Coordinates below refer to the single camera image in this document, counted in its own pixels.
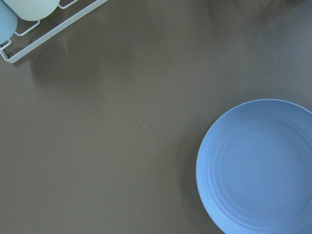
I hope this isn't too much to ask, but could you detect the blue plate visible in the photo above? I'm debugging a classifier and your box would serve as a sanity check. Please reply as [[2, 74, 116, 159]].
[[195, 99, 312, 234]]

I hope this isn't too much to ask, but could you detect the pale green cup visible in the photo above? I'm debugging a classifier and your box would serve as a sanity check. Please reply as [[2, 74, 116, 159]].
[[4, 0, 60, 21]]

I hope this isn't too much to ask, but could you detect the light blue cup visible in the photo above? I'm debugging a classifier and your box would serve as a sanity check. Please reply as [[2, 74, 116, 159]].
[[0, 0, 18, 44]]

